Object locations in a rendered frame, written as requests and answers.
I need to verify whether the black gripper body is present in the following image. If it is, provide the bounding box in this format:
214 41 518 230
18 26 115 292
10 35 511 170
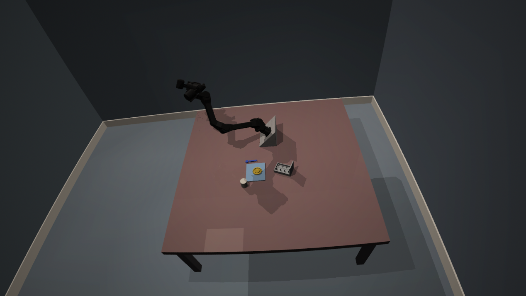
176 79 195 89

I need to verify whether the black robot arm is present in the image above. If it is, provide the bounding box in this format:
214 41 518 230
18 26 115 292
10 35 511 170
184 83 271 137

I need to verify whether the grey cylinder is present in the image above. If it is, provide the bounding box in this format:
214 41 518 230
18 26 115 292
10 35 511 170
240 178 248 188

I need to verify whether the light blue flat mat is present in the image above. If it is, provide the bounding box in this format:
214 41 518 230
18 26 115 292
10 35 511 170
246 163 265 182

